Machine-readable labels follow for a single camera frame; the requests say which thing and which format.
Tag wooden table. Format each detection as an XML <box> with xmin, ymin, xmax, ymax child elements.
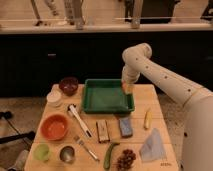
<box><xmin>24</xmin><ymin>84</ymin><xmax>178</xmax><ymax>171</ymax></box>

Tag orange bowl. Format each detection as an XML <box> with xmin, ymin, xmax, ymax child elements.
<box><xmin>40</xmin><ymin>114</ymin><xmax>68</xmax><ymax>141</ymax></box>

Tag black tripod stand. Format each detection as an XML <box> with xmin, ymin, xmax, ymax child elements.
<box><xmin>0</xmin><ymin>111</ymin><xmax>36</xmax><ymax>148</ymax></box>

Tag white small bowl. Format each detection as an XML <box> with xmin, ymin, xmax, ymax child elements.
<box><xmin>46</xmin><ymin>90</ymin><xmax>62</xmax><ymax>107</ymax></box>

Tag white handled kitchen tool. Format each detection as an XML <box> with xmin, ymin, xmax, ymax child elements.
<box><xmin>68</xmin><ymin>104</ymin><xmax>92</xmax><ymax>138</ymax></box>

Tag brown rectangular block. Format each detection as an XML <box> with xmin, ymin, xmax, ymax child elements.
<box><xmin>96</xmin><ymin>120</ymin><xmax>110</xmax><ymax>143</ymax></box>

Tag yellow-orange apple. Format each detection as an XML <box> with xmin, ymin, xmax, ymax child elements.
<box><xmin>122</xmin><ymin>82</ymin><xmax>129</xmax><ymax>94</ymax></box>

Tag light green cup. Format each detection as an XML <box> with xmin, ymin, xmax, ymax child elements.
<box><xmin>33</xmin><ymin>144</ymin><xmax>50</xmax><ymax>162</ymax></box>

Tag blue sponge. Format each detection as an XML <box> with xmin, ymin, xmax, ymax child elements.
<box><xmin>119</xmin><ymin>117</ymin><xmax>133</xmax><ymax>137</ymax></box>

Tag green plastic tray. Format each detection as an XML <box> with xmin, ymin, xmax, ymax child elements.
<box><xmin>82</xmin><ymin>79</ymin><xmax>135</xmax><ymax>114</ymax></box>

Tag bunch of red grapes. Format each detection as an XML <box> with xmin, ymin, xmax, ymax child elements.
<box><xmin>116</xmin><ymin>149</ymin><xmax>136</xmax><ymax>171</ymax></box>

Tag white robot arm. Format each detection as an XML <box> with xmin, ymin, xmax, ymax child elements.
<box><xmin>121</xmin><ymin>43</ymin><xmax>213</xmax><ymax>171</ymax></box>

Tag folded blue-grey cloth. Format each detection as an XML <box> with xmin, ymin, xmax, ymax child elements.
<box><xmin>139</xmin><ymin>128</ymin><xmax>166</xmax><ymax>162</ymax></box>

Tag dark red bowl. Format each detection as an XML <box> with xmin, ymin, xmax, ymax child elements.
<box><xmin>59</xmin><ymin>77</ymin><xmax>78</xmax><ymax>96</ymax></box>

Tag small metal cup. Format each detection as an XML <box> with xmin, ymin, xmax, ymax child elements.
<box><xmin>59</xmin><ymin>146</ymin><xmax>75</xmax><ymax>163</ymax></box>

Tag green cucumber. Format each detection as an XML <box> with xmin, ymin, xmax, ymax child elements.
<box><xmin>103</xmin><ymin>142</ymin><xmax>120</xmax><ymax>170</ymax></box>

